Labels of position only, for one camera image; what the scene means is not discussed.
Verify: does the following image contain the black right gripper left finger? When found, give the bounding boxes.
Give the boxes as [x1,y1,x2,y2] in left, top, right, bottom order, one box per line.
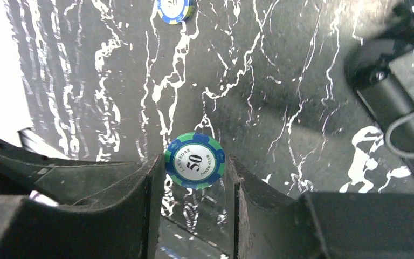
[0,155,165,258]

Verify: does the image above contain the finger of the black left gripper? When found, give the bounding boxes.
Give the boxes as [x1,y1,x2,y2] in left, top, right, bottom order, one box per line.
[0,139,142,204]

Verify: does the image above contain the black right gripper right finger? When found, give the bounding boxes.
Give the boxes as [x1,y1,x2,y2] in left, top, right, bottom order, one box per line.
[226,156,414,258]

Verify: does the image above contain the green blue chip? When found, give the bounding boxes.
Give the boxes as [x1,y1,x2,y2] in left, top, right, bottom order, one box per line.
[164,132,226,189]
[156,0,194,25]

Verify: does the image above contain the black poker chip case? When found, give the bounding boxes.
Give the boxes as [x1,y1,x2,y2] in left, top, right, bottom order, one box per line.
[345,1,414,177]

